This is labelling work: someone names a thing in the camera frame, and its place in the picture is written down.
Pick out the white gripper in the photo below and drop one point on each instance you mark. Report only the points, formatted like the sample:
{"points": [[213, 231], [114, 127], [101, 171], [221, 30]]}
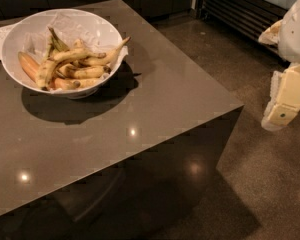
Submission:
{"points": [[296, 34]]}

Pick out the spotted yellow banana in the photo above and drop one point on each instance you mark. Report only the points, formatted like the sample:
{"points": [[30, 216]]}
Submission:
{"points": [[47, 67]]}

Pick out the long banana pointing right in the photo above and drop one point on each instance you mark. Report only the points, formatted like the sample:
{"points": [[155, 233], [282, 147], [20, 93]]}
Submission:
{"points": [[104, 58]]}

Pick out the spotted banana in middle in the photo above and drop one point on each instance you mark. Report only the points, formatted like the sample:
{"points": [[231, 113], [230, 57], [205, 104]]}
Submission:
{"points": [[74, 72]]}

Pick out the banana at bowl bottom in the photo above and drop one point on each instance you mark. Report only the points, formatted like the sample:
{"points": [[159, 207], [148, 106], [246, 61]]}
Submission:
{"points": [[74, 84]]}

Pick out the orange banana at left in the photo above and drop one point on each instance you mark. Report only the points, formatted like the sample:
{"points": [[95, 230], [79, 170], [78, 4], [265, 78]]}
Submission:
{"points": [[28, 64]]}

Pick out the black slatted appliance grille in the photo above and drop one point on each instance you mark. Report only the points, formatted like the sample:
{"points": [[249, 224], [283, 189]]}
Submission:
{"points": [[250, 17]]}

